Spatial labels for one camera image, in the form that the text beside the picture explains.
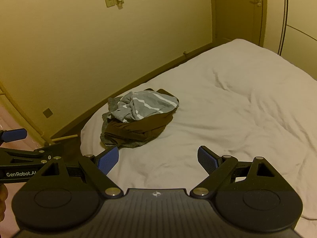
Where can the wardrobe panels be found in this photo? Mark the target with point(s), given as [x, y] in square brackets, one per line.
[290, 31]

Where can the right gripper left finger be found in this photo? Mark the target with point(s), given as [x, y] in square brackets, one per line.
[96, 169]

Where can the grey white striped t-shirt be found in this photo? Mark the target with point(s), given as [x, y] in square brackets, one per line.
[138, 105]

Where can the white duvet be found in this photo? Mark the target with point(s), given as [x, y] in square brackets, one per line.
[237, 99]

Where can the wall socket with plug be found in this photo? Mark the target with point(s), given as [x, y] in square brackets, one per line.
[112, 3]

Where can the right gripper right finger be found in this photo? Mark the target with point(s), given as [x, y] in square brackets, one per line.
[219, 171]

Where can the door with handle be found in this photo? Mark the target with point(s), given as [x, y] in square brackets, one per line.
[238, 19]

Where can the dark brown garment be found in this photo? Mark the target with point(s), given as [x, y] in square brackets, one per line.
[134, 134]

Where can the low wall socket plate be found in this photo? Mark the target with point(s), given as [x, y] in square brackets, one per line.
[47, 113]

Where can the person's left hand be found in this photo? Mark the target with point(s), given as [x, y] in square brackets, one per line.
[3, 198]

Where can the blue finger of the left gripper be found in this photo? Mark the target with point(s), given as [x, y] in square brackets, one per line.
[13, 135]

